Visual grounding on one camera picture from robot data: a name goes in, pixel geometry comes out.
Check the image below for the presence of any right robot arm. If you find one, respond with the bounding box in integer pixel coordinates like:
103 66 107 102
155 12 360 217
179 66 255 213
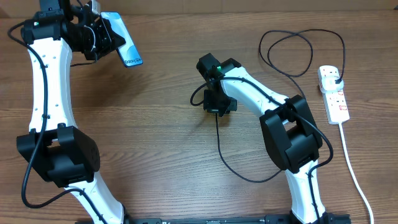
197 54 326 223

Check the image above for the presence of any white charger plug adapter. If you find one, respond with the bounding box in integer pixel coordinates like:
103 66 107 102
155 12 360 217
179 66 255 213
320 77 344 94

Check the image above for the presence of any white power strip cord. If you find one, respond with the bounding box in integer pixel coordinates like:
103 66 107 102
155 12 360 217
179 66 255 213
338 123 375 224

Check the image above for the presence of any Samsung Galaxy smartphone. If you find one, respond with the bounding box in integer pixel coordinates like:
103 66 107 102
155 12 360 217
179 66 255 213
101 11 143 68

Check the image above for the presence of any white power strip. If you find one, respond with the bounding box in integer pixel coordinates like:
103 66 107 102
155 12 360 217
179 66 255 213
318 65 349 124

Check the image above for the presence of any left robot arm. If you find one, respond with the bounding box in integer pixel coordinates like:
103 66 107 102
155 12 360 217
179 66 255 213
16 0 131 223

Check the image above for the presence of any black USB charging cable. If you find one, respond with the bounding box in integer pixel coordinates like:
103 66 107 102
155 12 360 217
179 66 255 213
215 29 346 184

